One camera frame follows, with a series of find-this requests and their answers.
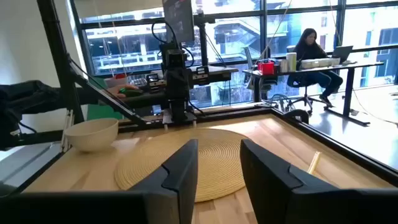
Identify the round woven yellow placemat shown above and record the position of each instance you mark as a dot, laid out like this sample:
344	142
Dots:
217	161

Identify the red plastic box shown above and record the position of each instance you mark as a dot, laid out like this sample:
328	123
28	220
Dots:
266	68

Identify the person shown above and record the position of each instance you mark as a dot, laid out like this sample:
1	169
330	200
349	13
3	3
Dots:
311	49

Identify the long black office desk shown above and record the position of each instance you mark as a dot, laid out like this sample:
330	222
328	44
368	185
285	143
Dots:
348	93

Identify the green board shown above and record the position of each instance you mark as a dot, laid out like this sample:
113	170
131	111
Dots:
102	112

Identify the white storage box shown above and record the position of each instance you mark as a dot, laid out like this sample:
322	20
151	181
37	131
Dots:
317	63

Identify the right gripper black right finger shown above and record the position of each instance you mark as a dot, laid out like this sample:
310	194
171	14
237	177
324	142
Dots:
264	180

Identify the grey laptop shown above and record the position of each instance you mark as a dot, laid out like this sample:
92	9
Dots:
342	53

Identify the pale wooden chopstick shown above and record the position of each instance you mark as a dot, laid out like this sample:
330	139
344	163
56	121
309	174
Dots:
314	162

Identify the dark desk top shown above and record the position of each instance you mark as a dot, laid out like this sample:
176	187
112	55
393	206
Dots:
146	101

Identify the dark monitor on pole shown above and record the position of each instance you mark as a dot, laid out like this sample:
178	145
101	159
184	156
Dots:
178	18

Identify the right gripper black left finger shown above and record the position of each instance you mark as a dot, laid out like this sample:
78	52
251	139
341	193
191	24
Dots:
177	174

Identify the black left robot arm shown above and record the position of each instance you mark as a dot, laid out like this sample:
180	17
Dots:
175	81

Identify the white ribbed bowl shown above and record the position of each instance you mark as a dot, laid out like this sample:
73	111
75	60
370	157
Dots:
91	137

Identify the black office chair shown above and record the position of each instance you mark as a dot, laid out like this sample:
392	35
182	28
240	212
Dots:
306	93

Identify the grey raised desk top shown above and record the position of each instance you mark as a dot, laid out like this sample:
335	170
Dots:
217	70

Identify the person's hand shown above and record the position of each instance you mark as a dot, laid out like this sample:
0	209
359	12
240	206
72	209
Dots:
116	91

